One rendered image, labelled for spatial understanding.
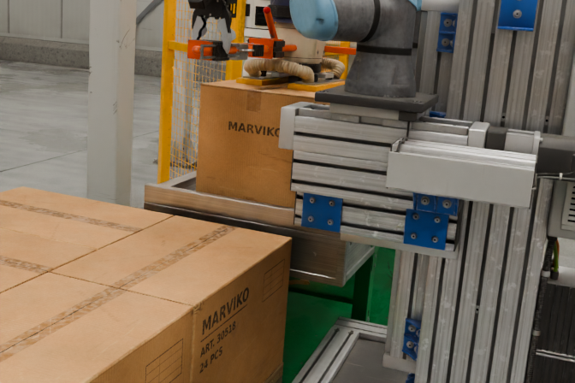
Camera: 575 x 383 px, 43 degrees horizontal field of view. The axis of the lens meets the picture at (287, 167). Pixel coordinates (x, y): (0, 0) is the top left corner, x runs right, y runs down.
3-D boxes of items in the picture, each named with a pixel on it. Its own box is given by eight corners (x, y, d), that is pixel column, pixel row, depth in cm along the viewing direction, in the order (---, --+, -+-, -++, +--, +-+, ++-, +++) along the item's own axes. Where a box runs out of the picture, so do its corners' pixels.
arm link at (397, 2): (424, 50, 152) (432, -18, 149) (371, 46, 145) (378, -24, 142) (390, 45, 162) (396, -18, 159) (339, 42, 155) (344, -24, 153)
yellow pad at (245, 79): (278, 78, 275) (279, 65, 274) (302, 80, 271) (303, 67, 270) (234, 83, 244) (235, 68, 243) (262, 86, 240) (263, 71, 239)
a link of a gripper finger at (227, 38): (244, 50, 199) (234, 17, 198) (234, 50, 193) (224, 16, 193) (234, 53, 200) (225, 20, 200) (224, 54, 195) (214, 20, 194)
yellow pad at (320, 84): (325, 83, 267) (326, 69, 266) (351, 85, 263) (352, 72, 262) (287, 89, 237) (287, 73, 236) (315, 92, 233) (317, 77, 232)
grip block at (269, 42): (257, 55, 235) (258, 37, 234) (285, 58, 231) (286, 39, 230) (245, 56, 227) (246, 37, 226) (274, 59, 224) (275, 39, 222)
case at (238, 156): (272, 173, 296) (279, 74, 288) (366, 189, 281) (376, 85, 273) (194, 203, 242) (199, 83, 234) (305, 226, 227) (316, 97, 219)
